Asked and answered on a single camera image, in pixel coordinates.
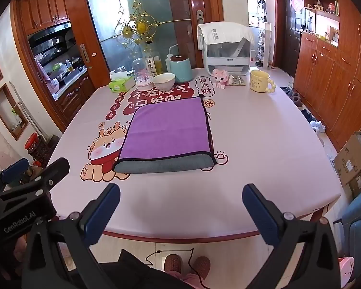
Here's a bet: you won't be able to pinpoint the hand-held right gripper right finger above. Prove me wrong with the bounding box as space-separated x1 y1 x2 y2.
242 183 342 289

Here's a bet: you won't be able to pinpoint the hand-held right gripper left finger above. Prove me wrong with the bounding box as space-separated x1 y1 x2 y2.
24 183 121 289

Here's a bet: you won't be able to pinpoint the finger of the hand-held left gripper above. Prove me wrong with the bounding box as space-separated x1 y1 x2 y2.
0 158 31 201
26 157 71 194

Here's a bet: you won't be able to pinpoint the purple and grey towel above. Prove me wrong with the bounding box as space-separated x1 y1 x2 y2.
113 94 216 174

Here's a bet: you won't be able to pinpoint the dark woven basket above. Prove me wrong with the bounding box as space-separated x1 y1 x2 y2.
31 140 53 168

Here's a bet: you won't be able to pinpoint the red bucket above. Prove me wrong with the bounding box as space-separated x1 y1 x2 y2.
24 132 40 153

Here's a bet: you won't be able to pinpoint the pink printed tablecloth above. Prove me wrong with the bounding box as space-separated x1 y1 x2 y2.
50 66 342 244

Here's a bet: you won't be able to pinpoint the person's dark clothing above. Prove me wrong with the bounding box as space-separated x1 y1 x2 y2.
99 249 193 289

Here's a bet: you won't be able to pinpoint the wooden kitchen base cabinet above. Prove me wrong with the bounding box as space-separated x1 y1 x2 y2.
52 72 97 125

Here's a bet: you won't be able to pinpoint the brown fuzzy slipper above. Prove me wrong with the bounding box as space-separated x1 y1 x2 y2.
164 254 184 273
192 256 212 279

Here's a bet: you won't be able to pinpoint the pink plastic item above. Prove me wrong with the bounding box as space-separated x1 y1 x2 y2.
338 256 356 287

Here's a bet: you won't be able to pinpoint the green tissue pack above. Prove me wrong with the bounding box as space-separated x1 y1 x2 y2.
109 76 135 93

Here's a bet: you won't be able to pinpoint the large cardboard box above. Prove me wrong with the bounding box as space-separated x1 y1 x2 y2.
333 131 361 188

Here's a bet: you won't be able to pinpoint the dark blue shoes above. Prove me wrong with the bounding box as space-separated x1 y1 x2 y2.
300 108 315 123

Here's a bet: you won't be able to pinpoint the grey slippers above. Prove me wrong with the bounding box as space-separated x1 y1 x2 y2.
280 85 303 108

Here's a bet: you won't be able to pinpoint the glass dome ornament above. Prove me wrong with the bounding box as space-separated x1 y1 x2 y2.
132 58 154 91

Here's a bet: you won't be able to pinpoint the black range hood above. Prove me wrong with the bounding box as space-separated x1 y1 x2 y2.
27 22 76 58

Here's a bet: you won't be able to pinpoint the yellow mug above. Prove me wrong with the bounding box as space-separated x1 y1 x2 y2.
249 70 277 94

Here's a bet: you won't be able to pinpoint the white bowl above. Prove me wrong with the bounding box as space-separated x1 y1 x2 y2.
152 73 176 92

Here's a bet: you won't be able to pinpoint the glass oil bottle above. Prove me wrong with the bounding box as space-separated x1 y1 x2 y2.
144 40 163 78

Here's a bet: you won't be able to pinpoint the pink block toy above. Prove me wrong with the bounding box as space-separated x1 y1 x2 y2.
212 69 234 90

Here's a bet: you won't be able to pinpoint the white squeeze bottle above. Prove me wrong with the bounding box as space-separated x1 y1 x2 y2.
165 45 181 74

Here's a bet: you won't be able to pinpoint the white countertop appliance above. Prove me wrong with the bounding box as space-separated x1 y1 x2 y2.
204 38 254 76

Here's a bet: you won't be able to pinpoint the teal canister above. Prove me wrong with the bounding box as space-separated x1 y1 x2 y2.
170 55 194 84

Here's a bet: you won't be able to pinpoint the gold door ornament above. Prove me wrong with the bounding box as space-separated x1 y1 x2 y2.
114 0 163 46

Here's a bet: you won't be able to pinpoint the white shoe rack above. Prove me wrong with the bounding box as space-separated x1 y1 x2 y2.
255 22 273 68

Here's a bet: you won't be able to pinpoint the dark entrance door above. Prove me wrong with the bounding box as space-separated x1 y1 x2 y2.
284 0 305 76

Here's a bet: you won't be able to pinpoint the white cloth cover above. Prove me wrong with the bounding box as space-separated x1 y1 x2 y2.
197 22 256 50

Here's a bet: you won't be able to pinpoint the glass sliding door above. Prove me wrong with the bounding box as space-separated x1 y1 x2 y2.
83 0 200 79

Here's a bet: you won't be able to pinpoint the black cable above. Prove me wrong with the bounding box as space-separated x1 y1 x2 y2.
146 247 206 289

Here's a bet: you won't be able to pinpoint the wooden wall cabinet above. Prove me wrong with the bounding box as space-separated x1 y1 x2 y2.
293 0 361 151

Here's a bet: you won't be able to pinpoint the wooden kitchen wall cabinets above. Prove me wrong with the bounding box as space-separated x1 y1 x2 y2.
19 0 71 35

